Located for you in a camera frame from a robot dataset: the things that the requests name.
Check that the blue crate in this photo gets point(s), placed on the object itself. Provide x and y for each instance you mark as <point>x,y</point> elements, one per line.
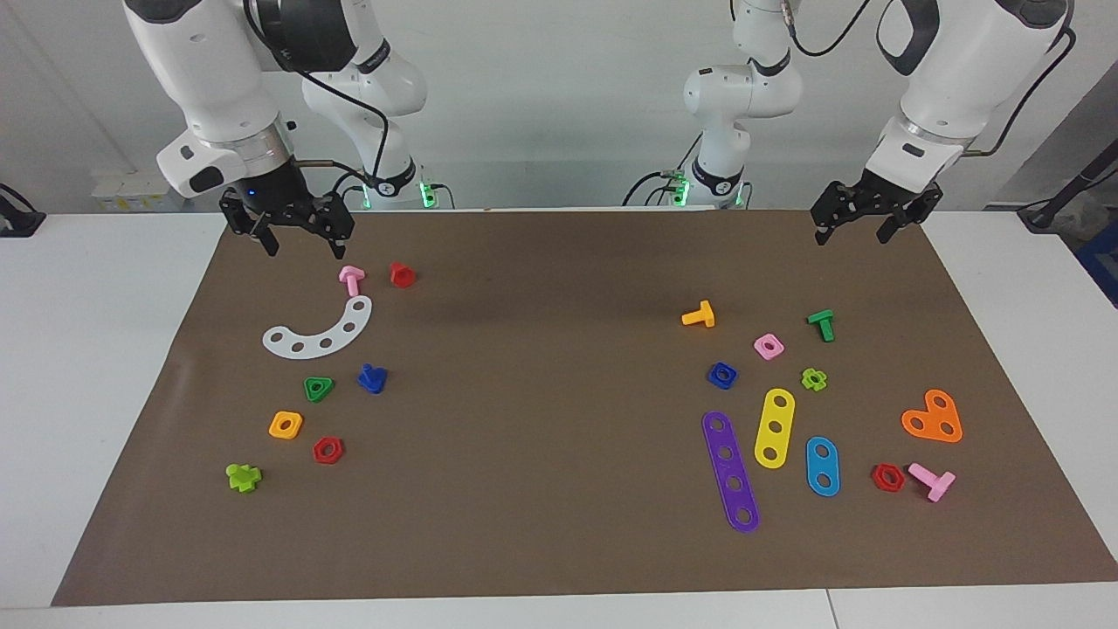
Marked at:
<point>1102,262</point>

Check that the red hexagon nut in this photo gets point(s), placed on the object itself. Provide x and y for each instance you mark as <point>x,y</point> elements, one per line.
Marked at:
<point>336,454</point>
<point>900,480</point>

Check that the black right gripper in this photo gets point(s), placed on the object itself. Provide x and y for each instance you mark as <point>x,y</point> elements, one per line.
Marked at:
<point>279,205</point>

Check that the brown table mat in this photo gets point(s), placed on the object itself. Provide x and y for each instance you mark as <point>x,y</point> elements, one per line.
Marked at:
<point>541,437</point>

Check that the orange plastic screw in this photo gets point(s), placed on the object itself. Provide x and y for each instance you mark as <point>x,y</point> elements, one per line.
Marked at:
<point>703,316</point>

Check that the blue plastic screw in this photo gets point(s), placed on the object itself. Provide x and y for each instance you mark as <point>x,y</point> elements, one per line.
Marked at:
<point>372,380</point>

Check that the purple four-hole plate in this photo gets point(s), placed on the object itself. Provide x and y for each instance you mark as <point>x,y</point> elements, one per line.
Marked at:
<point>728,469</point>

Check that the lime green flower nut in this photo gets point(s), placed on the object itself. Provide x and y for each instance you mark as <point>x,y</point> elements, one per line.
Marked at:
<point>807,377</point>

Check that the white labelled box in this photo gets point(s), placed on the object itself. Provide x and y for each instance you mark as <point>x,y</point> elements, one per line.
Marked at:
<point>131,188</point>

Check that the lime green cross screw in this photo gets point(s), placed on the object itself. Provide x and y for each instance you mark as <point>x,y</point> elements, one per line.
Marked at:
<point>242,479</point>

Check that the black clamp device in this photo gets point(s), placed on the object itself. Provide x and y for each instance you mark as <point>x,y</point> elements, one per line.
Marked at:
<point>17,220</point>

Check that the orange square nut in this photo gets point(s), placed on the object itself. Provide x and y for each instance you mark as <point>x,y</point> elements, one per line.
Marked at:
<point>273,428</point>

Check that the red plastic screw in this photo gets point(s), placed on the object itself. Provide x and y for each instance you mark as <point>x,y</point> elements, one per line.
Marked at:
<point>402,278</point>

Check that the blue two-hole plate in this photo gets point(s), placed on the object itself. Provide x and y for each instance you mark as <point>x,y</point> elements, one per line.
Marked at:
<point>822,466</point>

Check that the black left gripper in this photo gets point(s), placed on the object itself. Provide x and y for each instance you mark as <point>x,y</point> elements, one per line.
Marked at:
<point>873,196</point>

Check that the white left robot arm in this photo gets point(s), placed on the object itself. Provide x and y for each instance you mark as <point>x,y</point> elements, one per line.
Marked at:
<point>952,70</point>

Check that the orange heart hole plate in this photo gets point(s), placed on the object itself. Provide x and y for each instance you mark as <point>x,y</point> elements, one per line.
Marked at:
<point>932,419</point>

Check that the green triangle nut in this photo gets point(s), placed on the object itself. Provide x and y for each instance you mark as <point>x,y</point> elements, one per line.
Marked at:
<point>308,384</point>

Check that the blue plastic nut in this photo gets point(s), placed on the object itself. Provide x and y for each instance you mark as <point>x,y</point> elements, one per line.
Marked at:
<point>732,377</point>

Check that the pink plastic screw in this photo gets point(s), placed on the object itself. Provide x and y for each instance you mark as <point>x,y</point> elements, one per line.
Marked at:
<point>936,483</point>
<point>352,278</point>

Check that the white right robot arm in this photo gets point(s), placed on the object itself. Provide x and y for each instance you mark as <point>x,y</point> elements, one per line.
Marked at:
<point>201,61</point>

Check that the green plastic screw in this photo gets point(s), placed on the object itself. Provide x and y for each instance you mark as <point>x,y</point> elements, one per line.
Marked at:
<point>824,328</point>

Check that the pink square nut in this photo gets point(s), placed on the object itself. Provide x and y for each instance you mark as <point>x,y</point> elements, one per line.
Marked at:
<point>778,342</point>

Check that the black tripod stand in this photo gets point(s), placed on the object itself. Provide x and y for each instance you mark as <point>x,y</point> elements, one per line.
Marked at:
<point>1070,188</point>

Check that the yellow three-hole plate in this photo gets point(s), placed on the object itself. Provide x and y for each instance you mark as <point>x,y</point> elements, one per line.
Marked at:
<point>776,414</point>

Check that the white curved hole plate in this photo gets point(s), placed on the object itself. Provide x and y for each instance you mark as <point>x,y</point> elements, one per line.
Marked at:
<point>312,347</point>

